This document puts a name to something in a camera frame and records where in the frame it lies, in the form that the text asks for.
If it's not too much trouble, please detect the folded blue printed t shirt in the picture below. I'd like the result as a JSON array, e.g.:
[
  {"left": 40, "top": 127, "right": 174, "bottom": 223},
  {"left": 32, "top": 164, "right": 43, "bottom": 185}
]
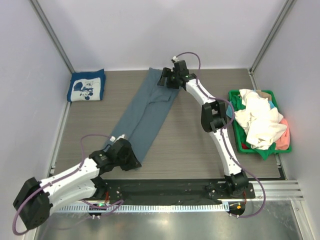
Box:
[{"left": 66, "top": 69, "right": 107, "bottom": 103}]

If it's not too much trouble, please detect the aluminium frame post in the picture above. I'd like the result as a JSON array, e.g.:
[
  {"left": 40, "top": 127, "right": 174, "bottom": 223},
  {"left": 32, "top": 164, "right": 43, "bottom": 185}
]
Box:
[
  {"left": 248, "top": 0, "right": 297, "bottom": 75},
  {"left": 29, "top": 0, "right": 75, "bottom": 73}
]

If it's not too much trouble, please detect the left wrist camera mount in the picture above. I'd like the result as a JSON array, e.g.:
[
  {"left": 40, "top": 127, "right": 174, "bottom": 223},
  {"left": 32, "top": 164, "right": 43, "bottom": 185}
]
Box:
[{"left": 109, "top": 134, "right": 127, "bottom": 143}]

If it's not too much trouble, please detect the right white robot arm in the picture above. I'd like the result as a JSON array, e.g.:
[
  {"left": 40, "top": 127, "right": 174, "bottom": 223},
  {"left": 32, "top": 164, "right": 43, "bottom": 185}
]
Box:
[{"left": 157, "top": 57, "right": 249, "bottom": 198}]

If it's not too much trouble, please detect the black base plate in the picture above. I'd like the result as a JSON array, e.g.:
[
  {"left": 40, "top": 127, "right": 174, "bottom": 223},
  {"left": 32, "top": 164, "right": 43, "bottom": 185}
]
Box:
[{"left": 105, "top": 179, "right": 256, "bottom": 206}]

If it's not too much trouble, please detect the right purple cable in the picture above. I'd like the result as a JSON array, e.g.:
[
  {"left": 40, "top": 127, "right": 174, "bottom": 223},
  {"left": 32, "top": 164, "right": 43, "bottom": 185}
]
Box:
[{"left": 174, "top": 51, "right": 267, "bottom": 220}]

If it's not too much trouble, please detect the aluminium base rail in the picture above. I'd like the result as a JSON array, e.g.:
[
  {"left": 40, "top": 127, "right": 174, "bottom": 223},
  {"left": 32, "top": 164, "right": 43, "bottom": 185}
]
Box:
[{"left": 249, "top": 181, "right": 305, "bottom": 201}]

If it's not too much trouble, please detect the left aluminium frame post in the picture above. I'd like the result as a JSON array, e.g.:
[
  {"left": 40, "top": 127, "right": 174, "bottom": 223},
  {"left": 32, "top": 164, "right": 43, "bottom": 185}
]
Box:
[{"left": 29, "top": 0, "right": 75, "bottom": 73}]

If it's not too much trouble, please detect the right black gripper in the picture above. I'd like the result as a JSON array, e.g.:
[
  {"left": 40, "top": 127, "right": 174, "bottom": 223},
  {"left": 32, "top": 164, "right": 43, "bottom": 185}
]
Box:
[{"left": 156, "top": 68, "right": 179, "bottom": 90}]

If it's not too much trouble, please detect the pink t shirt in bin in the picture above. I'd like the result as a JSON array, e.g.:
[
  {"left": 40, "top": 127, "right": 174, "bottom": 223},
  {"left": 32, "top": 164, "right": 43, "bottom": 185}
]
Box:
[{"left": 275, "top": 118, "right": 290, "bottom": 151}]

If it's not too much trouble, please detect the white t shirt in bin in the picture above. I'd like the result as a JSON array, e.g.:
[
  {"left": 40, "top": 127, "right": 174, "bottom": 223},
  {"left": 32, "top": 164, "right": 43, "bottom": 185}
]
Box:
[{"left": 234, "top": 89, "right": 287, "bottom": 150}]

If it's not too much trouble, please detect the right aluminium frame post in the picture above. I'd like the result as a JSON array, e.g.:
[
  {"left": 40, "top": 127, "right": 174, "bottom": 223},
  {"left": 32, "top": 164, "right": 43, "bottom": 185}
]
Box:
[{"left": 248, "top": 0, "right": 297, "bottom": 75}]

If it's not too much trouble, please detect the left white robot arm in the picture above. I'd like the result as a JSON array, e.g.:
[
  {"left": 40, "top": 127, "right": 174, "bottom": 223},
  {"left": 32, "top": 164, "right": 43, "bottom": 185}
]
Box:
[{"left": 12, "top": 137, "right": 142, "bottom": 236}]

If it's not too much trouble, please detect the slotted cable duct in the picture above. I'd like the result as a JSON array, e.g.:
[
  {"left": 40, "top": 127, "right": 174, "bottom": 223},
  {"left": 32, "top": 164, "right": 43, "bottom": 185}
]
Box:
[{"left": 56, "top": 202, "right": 229, "bottom": 214}]

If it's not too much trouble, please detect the purple cable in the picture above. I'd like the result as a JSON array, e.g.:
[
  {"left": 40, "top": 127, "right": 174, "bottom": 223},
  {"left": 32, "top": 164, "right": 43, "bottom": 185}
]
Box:
[
  {"left": 174, "top": 51, "right": 267, "bottom": 220},
  {"left": 12, "top": 133, "right": 125, "bottom": 236}
]

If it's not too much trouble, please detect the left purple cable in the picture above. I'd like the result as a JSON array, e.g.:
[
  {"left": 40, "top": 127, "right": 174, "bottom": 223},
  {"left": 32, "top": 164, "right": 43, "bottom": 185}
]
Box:
[{"left": 12, "top": 133, "right": 125, "bottom": 236}]

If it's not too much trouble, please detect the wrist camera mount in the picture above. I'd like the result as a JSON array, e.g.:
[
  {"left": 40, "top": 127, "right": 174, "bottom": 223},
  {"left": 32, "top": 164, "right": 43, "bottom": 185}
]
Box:
[
  {"left": 109, "top": 134, "right": 127, "bottom": 143},
  {"left": 171, "top": 56, "right": 179, "bottom": 63}
]

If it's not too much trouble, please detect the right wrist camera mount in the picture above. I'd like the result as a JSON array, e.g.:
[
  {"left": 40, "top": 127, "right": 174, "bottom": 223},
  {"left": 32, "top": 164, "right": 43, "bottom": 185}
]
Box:
[{"left": 171, "top": 56, "right": 179, "bottom": 63}]

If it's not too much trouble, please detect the green plastic bin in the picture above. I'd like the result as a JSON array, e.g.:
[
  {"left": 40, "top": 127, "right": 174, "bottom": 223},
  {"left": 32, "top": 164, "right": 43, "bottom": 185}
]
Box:
[{"left": 228, "top": 90, "right": 292, "bottom": 160}]

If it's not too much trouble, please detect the grey-blue t shirt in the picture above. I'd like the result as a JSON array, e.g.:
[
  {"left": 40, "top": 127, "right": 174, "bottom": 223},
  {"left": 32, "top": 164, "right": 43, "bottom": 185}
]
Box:
[{"left": 111, "top": 68, "right": 180, "bottom": 162}]

